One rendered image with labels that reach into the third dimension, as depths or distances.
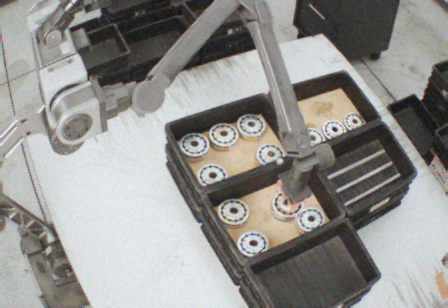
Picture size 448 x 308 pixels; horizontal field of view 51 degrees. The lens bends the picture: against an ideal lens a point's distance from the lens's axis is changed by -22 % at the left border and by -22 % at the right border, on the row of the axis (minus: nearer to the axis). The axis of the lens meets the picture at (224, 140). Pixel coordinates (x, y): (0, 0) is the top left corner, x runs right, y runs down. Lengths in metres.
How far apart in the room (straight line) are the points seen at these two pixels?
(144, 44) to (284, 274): 1.75
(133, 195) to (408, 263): 1.14
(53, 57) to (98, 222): 0.83
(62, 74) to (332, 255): 1.10
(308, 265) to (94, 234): 0.78
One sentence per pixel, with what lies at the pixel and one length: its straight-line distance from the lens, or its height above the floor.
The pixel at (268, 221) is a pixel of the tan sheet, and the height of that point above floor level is 0.83.
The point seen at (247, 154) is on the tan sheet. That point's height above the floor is 0.83.
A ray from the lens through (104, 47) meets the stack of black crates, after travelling 3.00.
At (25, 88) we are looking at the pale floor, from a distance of 3.62.
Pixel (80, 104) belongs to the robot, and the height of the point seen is 1.51.
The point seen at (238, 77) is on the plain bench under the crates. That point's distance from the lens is 2.50.
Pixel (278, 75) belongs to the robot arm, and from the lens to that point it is 1.50.
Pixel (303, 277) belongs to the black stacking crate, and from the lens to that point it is 1.83.
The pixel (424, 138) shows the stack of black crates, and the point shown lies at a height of 0.27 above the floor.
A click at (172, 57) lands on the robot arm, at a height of 1.50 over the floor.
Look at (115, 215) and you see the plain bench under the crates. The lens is 2.06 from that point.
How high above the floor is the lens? 2.46
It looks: 51 degrees down
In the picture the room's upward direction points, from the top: 6 degrees clockwise
